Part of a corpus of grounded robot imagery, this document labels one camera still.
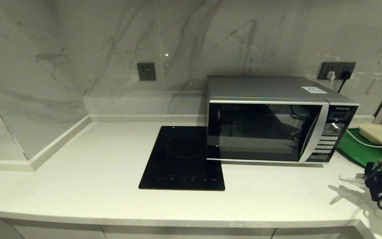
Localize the green plastic tray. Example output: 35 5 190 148
337 128 382 168

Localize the beige lidded container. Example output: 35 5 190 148
359 124 382 154

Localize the grey cabinet door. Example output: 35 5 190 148
271 226 367 239

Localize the white power cord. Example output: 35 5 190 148
345 129 382 149

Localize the black glass microwave door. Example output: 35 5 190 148
207 100 330 163

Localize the silver Panasonic microwave oven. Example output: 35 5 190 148
206 76 360 164

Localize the grey double wall socket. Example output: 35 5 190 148
318 62 356 80

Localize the white paper sheet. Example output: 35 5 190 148
301 87 328 94

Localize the black induction cooktop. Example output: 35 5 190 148
139 126 225 191

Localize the grey single wall socket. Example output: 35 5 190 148
137 63 156 82

